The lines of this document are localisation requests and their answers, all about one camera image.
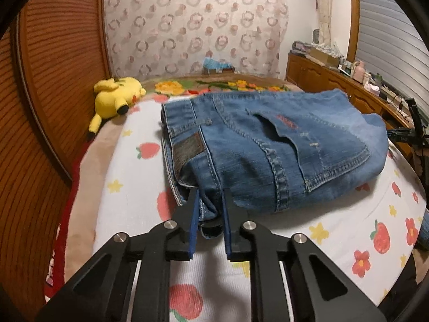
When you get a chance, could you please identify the yellow plush toy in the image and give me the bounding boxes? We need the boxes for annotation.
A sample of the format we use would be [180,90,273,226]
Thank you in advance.
[87,76,147,141]

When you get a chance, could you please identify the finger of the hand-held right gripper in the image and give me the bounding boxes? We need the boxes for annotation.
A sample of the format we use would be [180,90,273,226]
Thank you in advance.
[387,127,416,140]

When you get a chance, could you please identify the pink bottle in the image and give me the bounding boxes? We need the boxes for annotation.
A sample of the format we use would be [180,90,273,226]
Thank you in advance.
[352,61,366,83]

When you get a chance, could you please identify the wooden dresser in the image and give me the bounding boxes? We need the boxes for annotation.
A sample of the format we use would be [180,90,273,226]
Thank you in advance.
[286,52,416,135]

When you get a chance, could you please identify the beige blanket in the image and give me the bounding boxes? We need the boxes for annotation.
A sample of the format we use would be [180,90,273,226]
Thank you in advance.
[64,121,130,276]

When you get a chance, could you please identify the grey window shutter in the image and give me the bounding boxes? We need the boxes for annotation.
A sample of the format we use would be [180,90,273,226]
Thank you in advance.
[355,0,429,89]

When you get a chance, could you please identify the red blanket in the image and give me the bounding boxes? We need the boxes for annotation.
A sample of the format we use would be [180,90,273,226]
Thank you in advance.
[43,154,88,297]

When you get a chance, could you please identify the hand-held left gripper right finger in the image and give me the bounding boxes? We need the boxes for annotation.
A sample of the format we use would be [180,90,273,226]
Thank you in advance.
[222,188,396,322]

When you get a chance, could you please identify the ring pattern curtain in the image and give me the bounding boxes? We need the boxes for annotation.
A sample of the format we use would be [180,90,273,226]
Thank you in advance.
[102,0,289,81]

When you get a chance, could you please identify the cream lace curtain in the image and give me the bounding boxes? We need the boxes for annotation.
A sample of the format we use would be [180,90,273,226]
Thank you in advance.
[315,0,337,49]

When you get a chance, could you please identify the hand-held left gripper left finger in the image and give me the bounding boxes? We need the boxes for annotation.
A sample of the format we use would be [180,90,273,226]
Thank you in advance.
[35,189,202,322]

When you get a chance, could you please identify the white strawberry print blanket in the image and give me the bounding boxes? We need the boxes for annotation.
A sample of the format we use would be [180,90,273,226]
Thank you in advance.
[90,99,428,322]

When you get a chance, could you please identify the cardboard box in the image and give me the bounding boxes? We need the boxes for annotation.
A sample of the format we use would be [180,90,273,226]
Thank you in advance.
[308,47,341,68]

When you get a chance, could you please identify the blue denim pants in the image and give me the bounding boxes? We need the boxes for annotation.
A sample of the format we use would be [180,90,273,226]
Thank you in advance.
[160,88,389,230]

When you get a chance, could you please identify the louvered wooden door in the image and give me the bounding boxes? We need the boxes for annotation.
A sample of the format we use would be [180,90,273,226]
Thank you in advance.
[0,30,72,311]
[15,0,113,178]

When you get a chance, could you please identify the small blue plush toy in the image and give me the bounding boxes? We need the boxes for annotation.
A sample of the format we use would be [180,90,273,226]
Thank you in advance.
[202,57,235,75]

